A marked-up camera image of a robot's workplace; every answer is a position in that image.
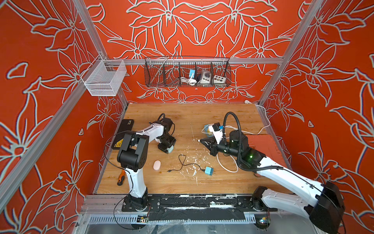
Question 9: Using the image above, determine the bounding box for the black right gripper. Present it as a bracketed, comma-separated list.
[199, 137, 243, 160]

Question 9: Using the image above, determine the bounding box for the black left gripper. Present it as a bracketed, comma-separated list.
[157, 134, 176, 153]

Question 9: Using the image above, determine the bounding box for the mint green earbuds case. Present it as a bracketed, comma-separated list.
[167, 146, 174, 154]

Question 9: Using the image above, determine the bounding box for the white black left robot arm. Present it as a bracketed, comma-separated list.
[117, 113, 176, 211]

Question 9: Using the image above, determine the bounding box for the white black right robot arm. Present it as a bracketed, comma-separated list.
[199, 129, 345, 234]

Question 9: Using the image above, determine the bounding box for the blue power strip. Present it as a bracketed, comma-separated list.
[201, 124, 213, 137]

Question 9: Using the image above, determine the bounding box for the pink earbuds case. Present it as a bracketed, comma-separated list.
[153, 160, 161, 171]

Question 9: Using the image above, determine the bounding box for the black flat tool case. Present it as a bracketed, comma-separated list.
[111, 119, 134, 150]

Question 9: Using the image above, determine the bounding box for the red plastic toolbox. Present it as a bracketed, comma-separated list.
[248, 135, 287, 167]

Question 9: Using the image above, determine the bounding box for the white cube socket adapter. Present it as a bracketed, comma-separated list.
[213, 75, 227, 87]

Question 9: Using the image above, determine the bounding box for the white round socket adapter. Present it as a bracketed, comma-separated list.
[199, 70, 211, 84]

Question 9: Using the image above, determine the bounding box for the blue white charger in basket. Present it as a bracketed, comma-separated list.
[189, 69, 195, 80]

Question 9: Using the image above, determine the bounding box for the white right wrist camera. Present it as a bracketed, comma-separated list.
[209, 122, 224, 144]

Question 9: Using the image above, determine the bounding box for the black thin usb cable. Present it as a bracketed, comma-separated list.
[167, 154, 206, 173]

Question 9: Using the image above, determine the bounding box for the teal wall charger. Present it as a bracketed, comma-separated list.
[204, 166, 214, 176]

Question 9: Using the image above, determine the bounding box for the white power strip cord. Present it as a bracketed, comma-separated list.
[216, 100, 271, 173]

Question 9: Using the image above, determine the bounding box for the black wire wall basket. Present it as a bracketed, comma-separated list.
[144, 56, 232, 88]

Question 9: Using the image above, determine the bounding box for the white mesh wall basket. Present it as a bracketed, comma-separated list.
[82, 60, 127, 97]

